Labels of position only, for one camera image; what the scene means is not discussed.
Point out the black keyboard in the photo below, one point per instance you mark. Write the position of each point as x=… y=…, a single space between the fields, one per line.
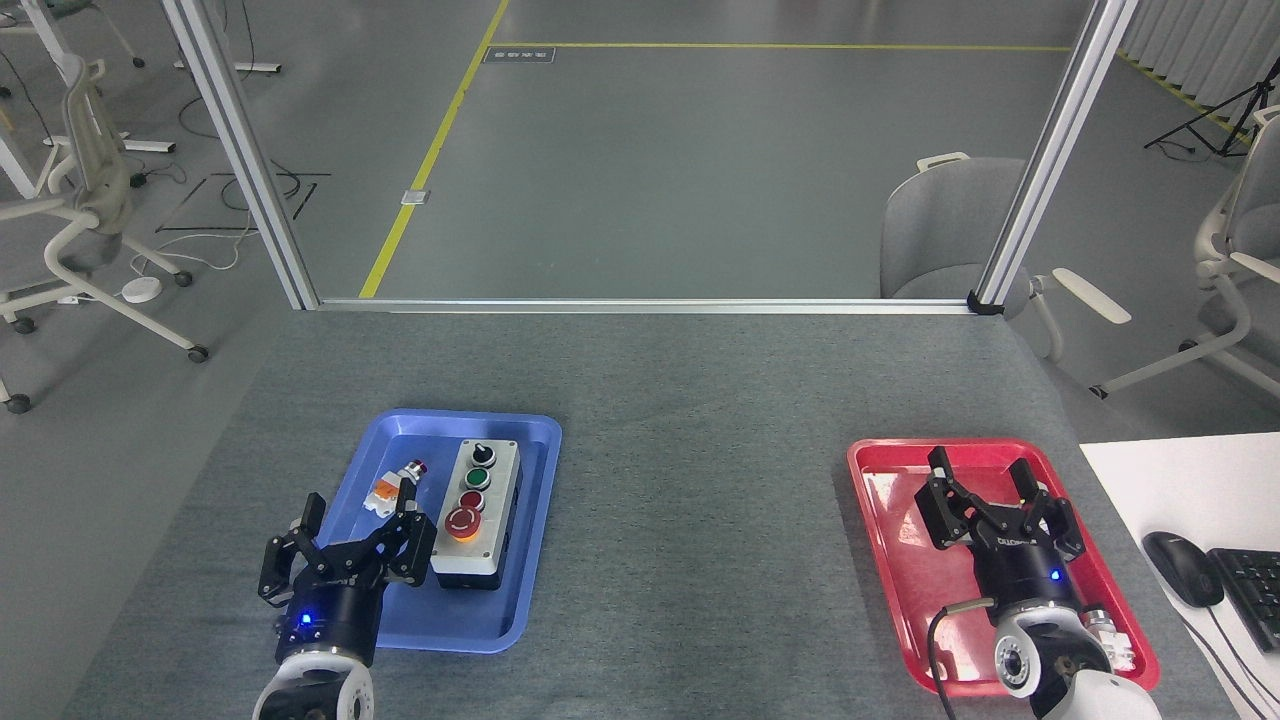
x=1250 y=595

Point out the silver aluminium frame rail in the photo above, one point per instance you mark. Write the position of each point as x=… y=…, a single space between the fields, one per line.
x=640 y=305

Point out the white round floor device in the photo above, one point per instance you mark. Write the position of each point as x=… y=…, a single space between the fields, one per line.
x=141 y=290

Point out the small orange white push button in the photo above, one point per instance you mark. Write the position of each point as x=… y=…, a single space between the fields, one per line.
x=385 y=492

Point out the blue plastic tray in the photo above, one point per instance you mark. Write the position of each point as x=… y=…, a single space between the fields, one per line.
x=500 y=610

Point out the grey fabric chair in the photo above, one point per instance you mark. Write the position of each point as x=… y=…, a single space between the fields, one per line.
x=940 y=230

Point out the silver aluminium frame post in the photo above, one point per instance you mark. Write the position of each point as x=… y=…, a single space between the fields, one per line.
x=1060 y=150
x=240 y=150

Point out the black tripod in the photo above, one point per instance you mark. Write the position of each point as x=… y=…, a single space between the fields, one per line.
x=1225 y=115

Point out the grey control box with buttons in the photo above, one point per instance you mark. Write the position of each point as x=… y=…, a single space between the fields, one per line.
x=478 y=520

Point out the silver floor outlet plate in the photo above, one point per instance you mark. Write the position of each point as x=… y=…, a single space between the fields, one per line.
x=415 y=197

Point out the black computer mouse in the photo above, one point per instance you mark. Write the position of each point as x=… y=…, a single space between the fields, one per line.
x=1185 y=568

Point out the white desk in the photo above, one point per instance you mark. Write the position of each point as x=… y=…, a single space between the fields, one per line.
x=1180 y=480

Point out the white grey office chair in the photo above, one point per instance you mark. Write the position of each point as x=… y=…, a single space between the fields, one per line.
x=1240 y=250

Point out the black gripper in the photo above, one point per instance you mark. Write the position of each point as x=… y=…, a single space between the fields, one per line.
x=335 y=615
x=1025 y=575

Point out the white mesh office chair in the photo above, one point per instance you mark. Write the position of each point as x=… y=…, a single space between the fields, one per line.
x=90 y=180

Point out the dark floor label sign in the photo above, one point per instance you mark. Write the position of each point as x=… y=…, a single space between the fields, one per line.
x=519 y=55

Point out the white table foot bar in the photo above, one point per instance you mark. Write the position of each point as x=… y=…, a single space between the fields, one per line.
x=140 y=146
x=235 y=66

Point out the red plastic tray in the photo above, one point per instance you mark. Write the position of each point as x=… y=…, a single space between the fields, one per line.
x=900 y=560

